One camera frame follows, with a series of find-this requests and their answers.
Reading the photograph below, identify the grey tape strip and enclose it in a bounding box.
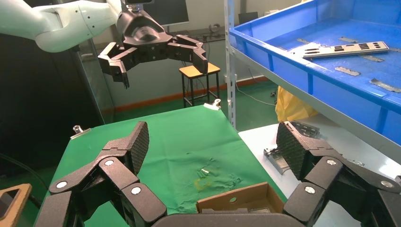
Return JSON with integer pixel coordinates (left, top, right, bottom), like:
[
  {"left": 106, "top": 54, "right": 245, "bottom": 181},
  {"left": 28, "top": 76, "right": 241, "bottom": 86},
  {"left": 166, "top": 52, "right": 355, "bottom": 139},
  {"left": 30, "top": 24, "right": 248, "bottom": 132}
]
[{"left": 334, "top": 66, "right": 361, "bottom": 77}]

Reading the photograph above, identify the white metal shelf rack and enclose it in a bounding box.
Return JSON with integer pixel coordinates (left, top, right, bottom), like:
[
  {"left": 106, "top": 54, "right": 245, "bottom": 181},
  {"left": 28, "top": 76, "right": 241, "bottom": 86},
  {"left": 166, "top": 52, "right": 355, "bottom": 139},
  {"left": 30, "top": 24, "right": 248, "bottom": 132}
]
[{"left": 223, "top": 0, "right": 401, "bottom": 157}]

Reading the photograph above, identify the glass panel metal frame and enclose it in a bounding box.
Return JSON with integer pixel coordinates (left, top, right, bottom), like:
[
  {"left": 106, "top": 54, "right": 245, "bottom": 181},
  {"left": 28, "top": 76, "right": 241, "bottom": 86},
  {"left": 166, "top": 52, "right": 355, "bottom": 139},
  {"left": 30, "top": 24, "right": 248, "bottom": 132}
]
[{"left": 70, "top": 39, "right": 116, "bottom": 125}]

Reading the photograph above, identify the yellow plastic bag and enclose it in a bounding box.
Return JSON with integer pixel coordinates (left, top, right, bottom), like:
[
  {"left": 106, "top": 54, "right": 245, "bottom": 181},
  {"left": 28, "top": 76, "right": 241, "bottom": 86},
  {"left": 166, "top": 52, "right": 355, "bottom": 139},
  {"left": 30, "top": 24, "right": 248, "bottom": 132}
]
[{"left": 275, "top": 86, "right": 320, "bottom": 123}]

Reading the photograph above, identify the wooden frame phone holder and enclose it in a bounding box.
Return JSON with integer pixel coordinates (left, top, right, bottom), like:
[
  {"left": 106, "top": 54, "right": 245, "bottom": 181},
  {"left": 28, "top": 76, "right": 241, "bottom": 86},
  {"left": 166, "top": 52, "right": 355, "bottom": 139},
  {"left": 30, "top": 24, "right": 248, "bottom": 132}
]
[{"left": 0, "top": 183, "right": 33, "bottom": 227}]

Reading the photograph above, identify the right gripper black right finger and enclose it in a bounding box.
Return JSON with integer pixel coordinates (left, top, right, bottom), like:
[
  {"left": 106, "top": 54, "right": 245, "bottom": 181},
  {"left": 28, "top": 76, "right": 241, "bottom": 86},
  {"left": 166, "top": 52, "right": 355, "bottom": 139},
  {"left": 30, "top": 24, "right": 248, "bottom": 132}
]
[{"left": 275, "top": 121, "right": 401, "bottom": 227}]

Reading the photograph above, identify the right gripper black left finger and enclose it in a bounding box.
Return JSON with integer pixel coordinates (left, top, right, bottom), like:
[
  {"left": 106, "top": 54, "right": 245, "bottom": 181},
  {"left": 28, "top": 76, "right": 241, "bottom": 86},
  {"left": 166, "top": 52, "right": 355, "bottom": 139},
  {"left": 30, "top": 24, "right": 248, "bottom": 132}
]
[{"left": 34, "top": 121, "right": 167, "bottom": 227}]

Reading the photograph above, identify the black computer monitor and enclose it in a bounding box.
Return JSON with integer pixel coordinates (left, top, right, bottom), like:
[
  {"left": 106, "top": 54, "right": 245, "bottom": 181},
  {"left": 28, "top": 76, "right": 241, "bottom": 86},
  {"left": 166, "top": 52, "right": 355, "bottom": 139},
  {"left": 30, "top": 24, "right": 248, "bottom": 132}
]
[{"left": 142, "top": 0, "right": 190, "bottom": 27}]

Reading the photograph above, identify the folded grey metal bracket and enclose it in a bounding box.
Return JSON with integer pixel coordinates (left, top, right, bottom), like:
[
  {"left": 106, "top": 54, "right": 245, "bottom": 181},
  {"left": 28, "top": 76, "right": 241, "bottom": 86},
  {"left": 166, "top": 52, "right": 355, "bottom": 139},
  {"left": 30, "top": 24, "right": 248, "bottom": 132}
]
[{"left": 289, "top": 120, "right": 321, "bottom": 139}]

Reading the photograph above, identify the wooden top black stool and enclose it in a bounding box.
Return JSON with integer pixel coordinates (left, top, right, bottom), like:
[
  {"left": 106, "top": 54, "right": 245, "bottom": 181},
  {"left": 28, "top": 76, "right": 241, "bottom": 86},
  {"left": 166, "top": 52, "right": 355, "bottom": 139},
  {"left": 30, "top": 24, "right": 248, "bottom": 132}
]
[{"left": 179, "top": 62, "right": 221, "bottom": 108}]

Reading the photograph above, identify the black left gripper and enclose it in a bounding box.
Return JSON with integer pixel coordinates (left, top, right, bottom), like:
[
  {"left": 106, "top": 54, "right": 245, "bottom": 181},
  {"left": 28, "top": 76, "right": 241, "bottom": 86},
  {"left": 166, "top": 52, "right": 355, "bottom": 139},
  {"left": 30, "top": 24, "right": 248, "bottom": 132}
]
[{"left": 97, "top": 11, "right": 209, "bottom": 89}]

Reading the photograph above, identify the brown cardboard box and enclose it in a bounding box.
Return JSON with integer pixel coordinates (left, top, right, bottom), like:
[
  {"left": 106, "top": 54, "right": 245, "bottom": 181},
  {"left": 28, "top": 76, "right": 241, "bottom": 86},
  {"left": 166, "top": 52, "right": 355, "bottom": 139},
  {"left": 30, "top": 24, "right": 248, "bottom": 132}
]
[{"left": 196, "top": 182, "right": 285, "bottom": 214}]

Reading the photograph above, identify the green table cloth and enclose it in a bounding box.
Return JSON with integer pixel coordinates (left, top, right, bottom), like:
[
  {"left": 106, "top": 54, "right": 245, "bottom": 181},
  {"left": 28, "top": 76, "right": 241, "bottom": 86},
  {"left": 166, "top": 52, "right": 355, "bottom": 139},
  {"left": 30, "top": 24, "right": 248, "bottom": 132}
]
[{"left": 34, "top": 105, "right": 287, "bottom": 227}]

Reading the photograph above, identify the silver binder clip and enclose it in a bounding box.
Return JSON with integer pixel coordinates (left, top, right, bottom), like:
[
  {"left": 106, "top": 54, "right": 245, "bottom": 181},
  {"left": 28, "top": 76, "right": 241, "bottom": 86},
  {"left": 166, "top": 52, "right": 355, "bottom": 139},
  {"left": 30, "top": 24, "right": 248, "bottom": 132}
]
[
  {"left": 203, "top": 98, "right": 222, "bottom": 111},
  {"left": 69, "top": 125, "right": 92, "bottom": 140}
]

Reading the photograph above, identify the blue plastic tray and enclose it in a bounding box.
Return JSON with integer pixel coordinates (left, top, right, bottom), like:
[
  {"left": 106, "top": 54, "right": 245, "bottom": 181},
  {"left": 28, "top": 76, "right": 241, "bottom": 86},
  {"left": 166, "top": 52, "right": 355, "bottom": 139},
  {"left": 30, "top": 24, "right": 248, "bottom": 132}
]
[{"left": 229, "top": 0, "right": 401, "bottom": 146}]

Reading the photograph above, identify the flat grey metal plate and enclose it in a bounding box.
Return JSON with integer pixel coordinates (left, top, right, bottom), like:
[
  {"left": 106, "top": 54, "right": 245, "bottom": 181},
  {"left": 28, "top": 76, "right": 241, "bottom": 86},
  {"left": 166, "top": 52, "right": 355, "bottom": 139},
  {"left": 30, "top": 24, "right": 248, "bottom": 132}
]
[{"left": 263, "top": 148, "right": 291, "bottom": 175}]

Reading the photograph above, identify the silver metal IO shield plate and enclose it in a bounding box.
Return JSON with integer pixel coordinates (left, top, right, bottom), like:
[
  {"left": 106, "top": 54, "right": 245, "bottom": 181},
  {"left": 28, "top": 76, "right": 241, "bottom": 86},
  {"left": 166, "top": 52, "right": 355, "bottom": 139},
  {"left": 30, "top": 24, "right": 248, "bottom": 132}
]
[{"left": 301, "top": 41, "right": 390, "bottom": 60}]

